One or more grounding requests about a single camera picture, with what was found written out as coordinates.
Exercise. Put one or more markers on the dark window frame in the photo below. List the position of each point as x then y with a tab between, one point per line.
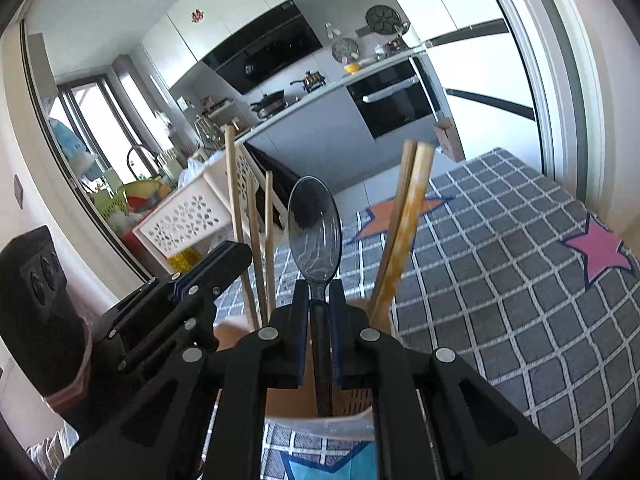
117	95

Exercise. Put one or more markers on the black built-in oven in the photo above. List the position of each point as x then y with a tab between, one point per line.
395	100

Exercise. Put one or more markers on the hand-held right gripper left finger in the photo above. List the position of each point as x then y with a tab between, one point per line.
300	350

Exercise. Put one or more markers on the grey kitchen counter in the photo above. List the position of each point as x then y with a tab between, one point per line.
320	135

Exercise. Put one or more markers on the white wall hanger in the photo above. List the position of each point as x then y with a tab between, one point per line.
330	30

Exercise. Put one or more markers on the grey wall switch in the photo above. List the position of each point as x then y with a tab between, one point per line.
19	191

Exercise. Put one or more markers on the dark translucent plastic spoon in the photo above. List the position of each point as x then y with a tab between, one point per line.
315	230

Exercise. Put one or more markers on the white wall socket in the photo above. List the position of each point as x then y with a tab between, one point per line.
182	104

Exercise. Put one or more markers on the cardboard box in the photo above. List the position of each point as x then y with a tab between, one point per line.
448	140

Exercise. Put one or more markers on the white upper kitchen cabinets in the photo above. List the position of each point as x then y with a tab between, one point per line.
215	5

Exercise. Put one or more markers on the white refrigerator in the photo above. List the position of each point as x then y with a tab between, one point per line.
475	60

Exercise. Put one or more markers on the beige plastic storage trolley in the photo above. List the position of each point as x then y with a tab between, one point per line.
185	217

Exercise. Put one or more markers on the red paper-cut decoration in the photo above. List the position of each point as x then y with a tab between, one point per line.
197	15

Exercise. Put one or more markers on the wooden chopstick blue dotted end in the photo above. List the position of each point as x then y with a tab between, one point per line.
235	200

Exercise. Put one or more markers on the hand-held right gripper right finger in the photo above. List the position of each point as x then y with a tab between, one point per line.
340	350

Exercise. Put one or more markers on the beige plastic utensil holder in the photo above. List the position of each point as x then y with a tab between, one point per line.
285	402

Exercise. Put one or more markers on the countertop spice rack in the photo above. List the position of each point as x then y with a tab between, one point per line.
220	110

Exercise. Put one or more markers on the wooden chopstick yellow speckled end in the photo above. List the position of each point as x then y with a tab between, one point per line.
417	210

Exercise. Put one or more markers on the yellow bowl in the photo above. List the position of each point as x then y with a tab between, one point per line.
352	67

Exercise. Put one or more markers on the yellow packet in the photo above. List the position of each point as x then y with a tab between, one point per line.
185	260

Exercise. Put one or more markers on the grey checked star tablecloth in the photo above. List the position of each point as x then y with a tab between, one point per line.
500	310

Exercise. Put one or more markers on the black wok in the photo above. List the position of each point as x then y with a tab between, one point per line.
268	102

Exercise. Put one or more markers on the black round multi-hole pan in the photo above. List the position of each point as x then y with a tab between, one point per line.
382	19

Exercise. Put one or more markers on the round metal wall rack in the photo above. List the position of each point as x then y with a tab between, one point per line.
345	50

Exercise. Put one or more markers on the yellow-green colander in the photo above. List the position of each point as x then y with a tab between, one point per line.
145	191

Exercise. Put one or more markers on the black range hood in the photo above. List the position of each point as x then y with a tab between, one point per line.
265	50

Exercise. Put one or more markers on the curved kitchen faucet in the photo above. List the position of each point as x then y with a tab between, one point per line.
137	152

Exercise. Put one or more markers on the red basin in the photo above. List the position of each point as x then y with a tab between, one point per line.
140	222

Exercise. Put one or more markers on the blue hanging cloth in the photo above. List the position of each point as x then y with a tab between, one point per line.
72	142

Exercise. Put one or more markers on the white plastic bag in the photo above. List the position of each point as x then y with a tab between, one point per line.
200	167

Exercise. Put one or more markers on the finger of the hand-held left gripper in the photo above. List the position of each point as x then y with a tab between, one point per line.
225	272
210	260

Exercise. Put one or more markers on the golden cooking pot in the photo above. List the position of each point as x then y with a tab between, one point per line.
310	81

